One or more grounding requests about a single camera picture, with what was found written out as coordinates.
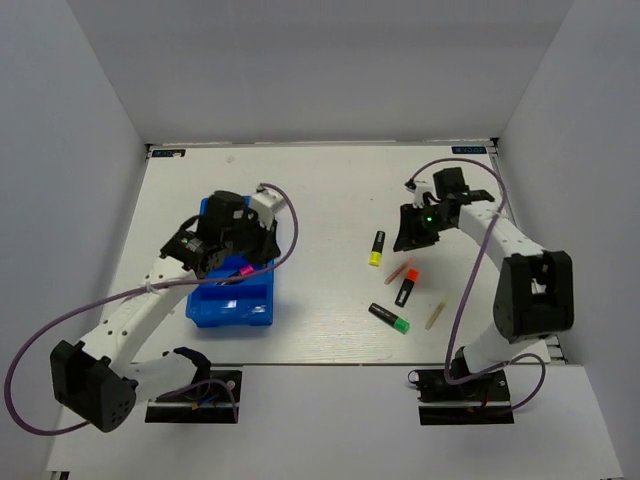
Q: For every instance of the blue compartment tray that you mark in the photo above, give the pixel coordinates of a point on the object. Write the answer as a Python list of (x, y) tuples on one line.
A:
[(210, 305)]

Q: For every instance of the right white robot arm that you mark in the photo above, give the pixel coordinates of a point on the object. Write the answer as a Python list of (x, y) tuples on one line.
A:
[(534, 297)]

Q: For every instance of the yellow cap black highlighter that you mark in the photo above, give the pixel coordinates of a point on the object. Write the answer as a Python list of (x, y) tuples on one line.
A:
[(377, 249)]

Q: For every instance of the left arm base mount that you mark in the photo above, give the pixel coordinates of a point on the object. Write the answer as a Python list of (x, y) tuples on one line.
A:
[(215, 403)]

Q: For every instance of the slim pink highlighter pen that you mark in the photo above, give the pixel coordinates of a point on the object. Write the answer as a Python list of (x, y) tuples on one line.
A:
[(404, 266)]

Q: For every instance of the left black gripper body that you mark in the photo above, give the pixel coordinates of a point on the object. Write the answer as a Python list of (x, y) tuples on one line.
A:
[(253, 242)]

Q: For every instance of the green cap black highlighter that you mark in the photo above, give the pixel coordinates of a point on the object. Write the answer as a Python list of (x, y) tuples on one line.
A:
[(397, 323)]

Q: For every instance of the left table corner label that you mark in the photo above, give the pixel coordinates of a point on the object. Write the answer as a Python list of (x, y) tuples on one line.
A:
[(168, 153)]

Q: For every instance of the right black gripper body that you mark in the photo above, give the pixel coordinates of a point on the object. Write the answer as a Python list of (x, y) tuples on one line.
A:
[(444, 225)]

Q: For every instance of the pink cap black highlighter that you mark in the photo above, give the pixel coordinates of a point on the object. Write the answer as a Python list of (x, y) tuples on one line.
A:
[(237, 276)]

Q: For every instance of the table corner label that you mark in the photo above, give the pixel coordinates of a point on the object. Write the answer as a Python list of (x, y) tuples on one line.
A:
[(168, 153), (468, 150)]

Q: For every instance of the right table corner label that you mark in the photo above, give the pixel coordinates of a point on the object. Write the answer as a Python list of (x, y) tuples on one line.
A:
[(468, 150)]

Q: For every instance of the orange cap black highlighter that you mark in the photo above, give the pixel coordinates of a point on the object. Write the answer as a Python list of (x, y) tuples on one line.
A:
[(406, 287)]

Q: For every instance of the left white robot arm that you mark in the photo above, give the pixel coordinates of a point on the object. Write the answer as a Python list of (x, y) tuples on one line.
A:
[(97, 377)]

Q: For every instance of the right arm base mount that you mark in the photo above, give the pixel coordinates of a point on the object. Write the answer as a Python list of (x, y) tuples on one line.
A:
[(484, 401)]

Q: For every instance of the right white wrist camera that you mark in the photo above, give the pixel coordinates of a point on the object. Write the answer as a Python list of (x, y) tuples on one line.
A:
[(422, 192)]

